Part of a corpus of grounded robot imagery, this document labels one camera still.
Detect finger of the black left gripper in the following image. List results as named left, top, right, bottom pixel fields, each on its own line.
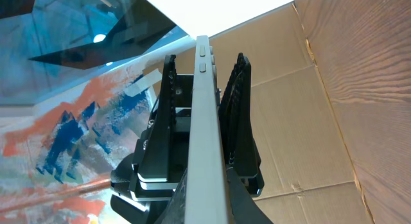
left=218, top=53, right=258, bottom=178
left=137, top=55, right=177, bottom=182

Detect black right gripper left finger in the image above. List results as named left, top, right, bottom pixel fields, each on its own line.
left=155, top=170, right=188, bottom=224

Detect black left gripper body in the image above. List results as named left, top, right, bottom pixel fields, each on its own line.
left=109, top=73, right=266, bottom=224

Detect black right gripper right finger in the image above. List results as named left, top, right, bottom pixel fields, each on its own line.
left=226, top=167, right=272, bottom=224

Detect Galaxy S25 Ultra smartphone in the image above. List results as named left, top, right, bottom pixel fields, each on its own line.
left=184, top=35, right=231, bottom=223

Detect brown cardboard panel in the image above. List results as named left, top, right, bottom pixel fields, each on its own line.
left=150, top=2, right=373, bottom=224

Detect colourful painted poster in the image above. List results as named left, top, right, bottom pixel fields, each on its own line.
left=1, top=60, right=163, bottom=223

